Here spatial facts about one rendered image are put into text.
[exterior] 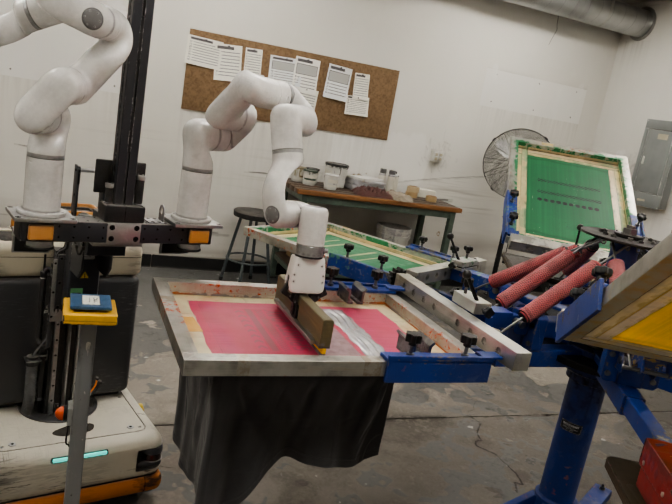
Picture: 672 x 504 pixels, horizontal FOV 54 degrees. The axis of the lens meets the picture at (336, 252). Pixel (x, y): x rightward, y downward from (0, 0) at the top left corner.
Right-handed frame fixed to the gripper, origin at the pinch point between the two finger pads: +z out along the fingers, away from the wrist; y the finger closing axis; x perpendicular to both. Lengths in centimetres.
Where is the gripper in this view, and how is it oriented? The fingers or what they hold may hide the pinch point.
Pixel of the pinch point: (301, 310)
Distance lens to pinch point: 180.1
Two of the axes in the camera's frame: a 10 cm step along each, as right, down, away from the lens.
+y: -9.1, -0.7, -4.0
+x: 3.8, 2.0, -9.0
